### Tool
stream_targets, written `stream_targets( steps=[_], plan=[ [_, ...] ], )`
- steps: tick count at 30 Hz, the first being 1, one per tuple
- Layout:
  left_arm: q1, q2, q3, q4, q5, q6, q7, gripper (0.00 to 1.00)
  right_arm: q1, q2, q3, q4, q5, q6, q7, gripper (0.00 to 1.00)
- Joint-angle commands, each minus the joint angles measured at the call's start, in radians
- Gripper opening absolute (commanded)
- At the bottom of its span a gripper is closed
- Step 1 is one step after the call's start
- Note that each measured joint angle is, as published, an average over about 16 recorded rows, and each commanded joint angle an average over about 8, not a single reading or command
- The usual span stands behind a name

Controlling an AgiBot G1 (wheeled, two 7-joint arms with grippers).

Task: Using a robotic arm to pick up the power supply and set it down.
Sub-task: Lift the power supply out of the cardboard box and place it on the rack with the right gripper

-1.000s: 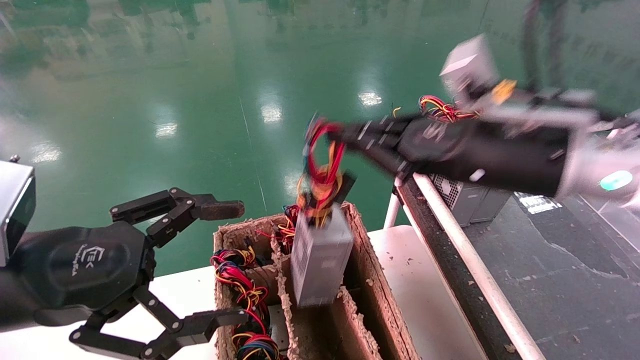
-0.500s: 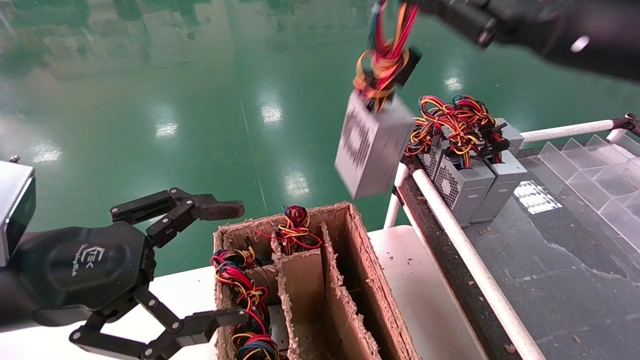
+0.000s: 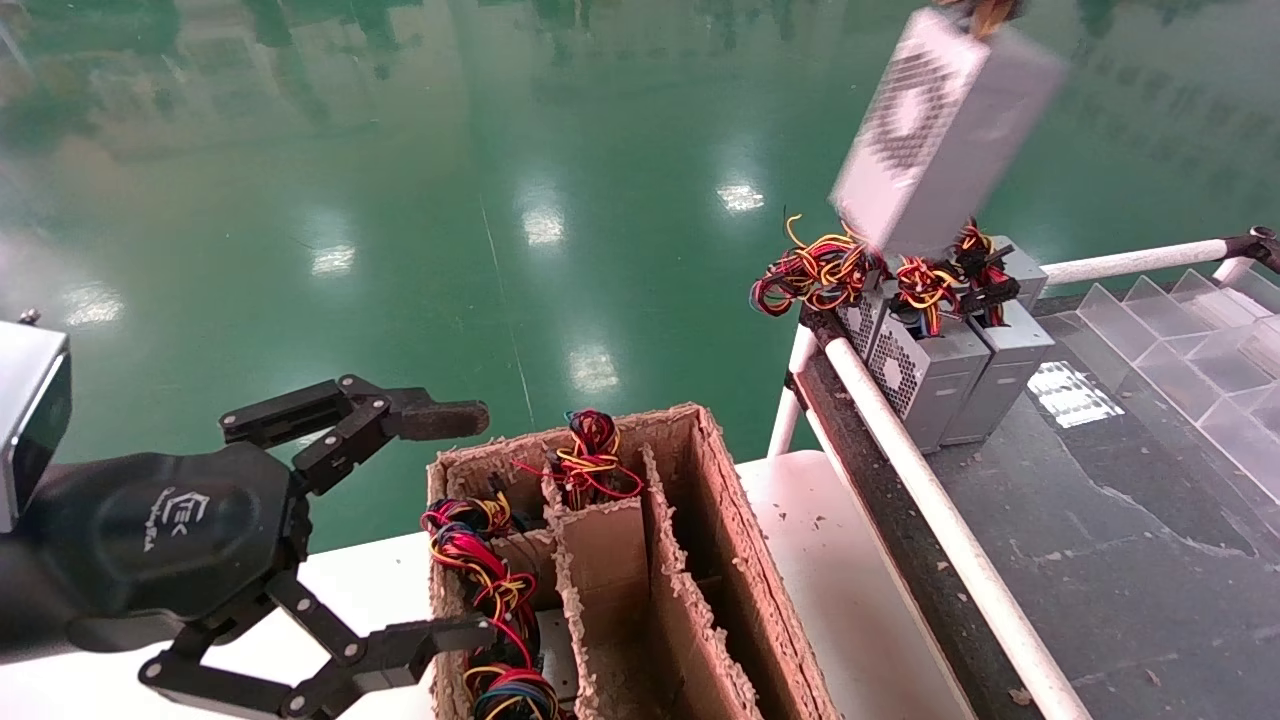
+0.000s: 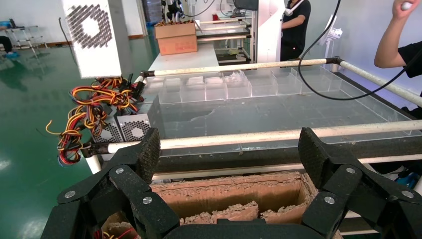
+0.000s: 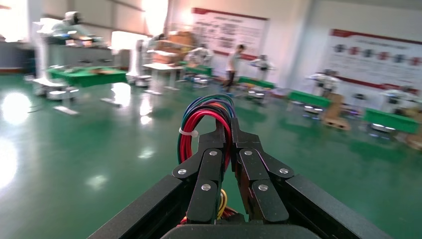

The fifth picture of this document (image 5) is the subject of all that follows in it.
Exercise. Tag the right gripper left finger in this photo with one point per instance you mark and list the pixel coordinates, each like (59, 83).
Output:
(206, 171)

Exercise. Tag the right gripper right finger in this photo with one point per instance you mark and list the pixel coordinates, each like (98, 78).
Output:
(254, 171)

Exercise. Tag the small green work table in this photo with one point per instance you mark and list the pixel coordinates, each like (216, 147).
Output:
(310, 99)
(390, 120)
(199, 70)
(257, 82)

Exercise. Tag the brown cardboard stand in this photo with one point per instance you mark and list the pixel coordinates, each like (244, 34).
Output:
(336, 112)

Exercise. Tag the walking person in white shirt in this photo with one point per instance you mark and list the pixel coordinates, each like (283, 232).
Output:
(234, 66)

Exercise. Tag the white work table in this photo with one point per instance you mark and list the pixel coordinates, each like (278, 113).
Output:
(163, 67)

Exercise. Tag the stacked cardboard boxes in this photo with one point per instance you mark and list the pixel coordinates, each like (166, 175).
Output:
(174, 46)

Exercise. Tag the white poster with text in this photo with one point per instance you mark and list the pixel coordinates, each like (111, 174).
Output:
(230, 31)

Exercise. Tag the large green work table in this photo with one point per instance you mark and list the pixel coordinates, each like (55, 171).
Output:
(85, 76)

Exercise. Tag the white poster with red stripes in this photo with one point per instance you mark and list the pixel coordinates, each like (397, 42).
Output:
(376, 59)

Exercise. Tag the tall white robot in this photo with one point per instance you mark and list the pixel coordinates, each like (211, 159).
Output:
(62, 36)

